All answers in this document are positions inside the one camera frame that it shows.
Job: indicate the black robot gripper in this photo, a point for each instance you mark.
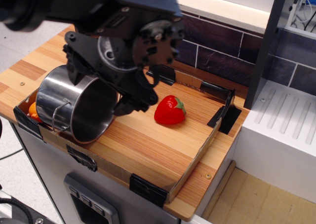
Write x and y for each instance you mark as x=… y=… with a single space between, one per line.
x=132 y=34

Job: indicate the stainless steel pot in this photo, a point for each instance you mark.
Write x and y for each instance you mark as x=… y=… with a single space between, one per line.
x=83 y=111

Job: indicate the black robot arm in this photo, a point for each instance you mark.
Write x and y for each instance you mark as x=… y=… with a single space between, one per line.
x=27 y=15

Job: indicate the cardboard fence with black tape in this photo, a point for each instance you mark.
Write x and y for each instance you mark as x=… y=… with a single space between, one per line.
x=172 y=166

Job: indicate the red plastic strawberry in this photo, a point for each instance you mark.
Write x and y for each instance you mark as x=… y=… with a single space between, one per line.
x=170 y=110

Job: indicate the orange plastic toy fruit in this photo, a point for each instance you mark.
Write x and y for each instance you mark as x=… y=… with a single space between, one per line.
x=33 y=112

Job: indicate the grey toy oven control panel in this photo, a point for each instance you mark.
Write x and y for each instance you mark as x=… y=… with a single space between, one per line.
x=90 y=207

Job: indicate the white toy sink drainboard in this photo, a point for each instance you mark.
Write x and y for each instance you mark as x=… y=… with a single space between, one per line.
x=286 y=115

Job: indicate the dark grey shelf post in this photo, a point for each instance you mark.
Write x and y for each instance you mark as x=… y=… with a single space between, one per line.
x=257 y=80

